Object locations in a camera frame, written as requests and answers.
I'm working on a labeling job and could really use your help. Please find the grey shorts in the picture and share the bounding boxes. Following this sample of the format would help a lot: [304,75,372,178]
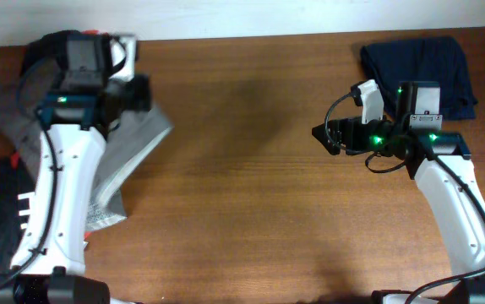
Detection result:
[0,61,172,231]

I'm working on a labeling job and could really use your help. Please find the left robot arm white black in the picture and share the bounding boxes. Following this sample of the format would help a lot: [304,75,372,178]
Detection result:
[0,32,150,304]

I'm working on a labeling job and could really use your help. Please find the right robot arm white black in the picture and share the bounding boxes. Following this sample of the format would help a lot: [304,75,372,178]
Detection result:
[311,80,485,303]

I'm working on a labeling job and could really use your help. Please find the folded navy blue garment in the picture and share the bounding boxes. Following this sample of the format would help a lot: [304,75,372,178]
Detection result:
[359,36,478,121]

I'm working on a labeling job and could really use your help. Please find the red t-shirt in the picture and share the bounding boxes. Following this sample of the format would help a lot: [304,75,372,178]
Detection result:
[23,31,112,254]

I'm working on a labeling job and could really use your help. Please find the black t-shirt white lettering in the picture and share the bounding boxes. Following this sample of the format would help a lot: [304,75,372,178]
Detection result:
[0,30,79,274]

